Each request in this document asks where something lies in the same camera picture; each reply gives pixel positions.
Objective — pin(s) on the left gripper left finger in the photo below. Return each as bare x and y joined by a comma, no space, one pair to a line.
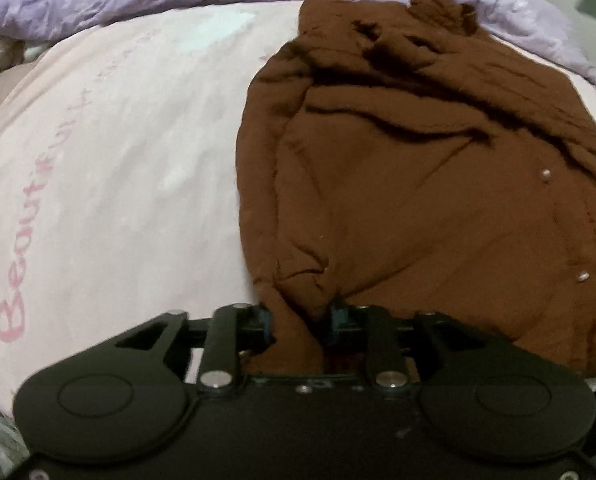
232,329

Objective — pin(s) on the pink printed bed blanket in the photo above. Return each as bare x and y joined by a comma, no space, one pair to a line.
118,180

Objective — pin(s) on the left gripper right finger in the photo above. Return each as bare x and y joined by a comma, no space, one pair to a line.
372,346

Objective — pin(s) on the brown padded jacket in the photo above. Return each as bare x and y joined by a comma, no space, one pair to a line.
396,154

